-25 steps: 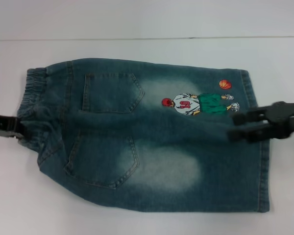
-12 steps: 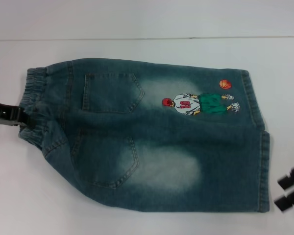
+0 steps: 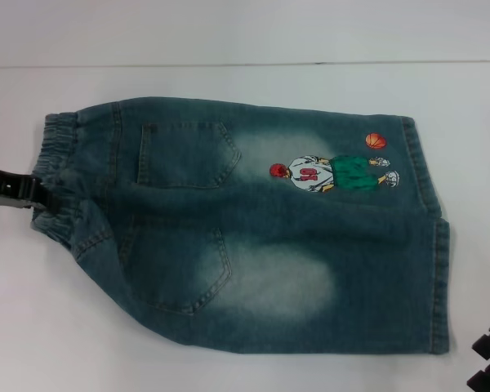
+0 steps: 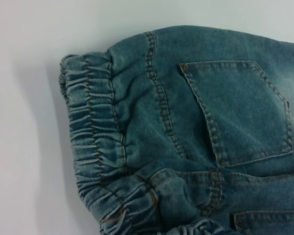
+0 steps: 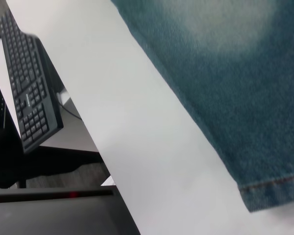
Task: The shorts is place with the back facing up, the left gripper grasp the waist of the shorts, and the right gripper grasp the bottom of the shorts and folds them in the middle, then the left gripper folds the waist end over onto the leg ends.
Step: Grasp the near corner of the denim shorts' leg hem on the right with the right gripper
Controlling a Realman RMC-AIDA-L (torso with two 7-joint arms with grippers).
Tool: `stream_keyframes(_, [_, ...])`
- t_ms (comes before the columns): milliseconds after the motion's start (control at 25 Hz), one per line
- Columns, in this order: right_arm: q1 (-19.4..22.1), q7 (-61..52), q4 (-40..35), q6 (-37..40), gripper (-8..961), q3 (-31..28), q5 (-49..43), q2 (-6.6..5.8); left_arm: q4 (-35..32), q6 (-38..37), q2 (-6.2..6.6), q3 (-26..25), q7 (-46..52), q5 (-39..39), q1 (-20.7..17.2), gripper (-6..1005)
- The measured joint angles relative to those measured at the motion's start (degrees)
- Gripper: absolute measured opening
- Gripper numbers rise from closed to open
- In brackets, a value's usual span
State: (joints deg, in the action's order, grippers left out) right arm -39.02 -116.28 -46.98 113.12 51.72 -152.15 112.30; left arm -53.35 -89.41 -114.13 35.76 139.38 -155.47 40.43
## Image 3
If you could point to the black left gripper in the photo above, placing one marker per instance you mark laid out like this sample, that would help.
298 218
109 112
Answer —
4 183

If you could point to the blue denim shorts with embroidery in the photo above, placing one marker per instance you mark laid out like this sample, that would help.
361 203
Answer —
269 245

